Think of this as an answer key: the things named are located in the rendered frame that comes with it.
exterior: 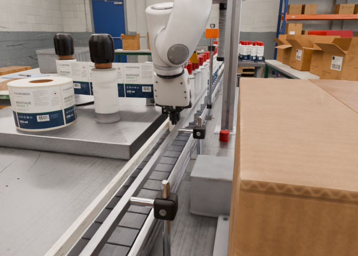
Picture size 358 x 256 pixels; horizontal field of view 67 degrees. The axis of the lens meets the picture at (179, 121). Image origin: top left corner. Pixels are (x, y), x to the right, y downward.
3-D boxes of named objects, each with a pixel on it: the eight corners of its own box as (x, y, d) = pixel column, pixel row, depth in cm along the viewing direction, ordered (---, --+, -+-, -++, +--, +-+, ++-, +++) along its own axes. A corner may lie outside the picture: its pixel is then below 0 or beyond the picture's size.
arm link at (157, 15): (190, 64, 66) (180, 50, 73) (187, 8, 58) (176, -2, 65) (156, 71, 64) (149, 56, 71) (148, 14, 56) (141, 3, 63)
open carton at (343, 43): (294, 72, 288) (299, 35, 276) (346, 72, 284) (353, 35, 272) (311, 79, 245) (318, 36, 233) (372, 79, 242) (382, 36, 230)
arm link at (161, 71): (189, 52, 71) (190, 63, 73) (157, 52, 73) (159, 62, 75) (183, 67, 65) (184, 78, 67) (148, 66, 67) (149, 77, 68)
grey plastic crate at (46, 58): (65, 66, 319) (63, 47, 312) (98, 66, 317) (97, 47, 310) (39, 73, 262) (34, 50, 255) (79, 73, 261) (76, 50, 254)
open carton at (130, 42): (119, 50, 624) (118, 33, 612) (126, 49, 668) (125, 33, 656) (136, 50, 617) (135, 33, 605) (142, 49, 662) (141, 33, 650)
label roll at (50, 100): (2, 131, 87) (-8, 87, 82) (33, 113, 106) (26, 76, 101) (65, 131, 87) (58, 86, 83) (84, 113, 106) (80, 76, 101)
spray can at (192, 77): (181, 118, 99) (181, 62, 93) (195, 120, 98) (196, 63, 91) (177, 123, 94) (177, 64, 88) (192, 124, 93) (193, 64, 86)
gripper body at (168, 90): (191, 61, 72) (193, 96, 79) (154, 60, 74) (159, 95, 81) (186, 74, 66) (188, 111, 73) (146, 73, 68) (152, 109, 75)
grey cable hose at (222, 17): (216, 60, 108) (219, 3, 102) (225, 60, 108) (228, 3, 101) (216, 61, 105) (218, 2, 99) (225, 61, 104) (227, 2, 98)
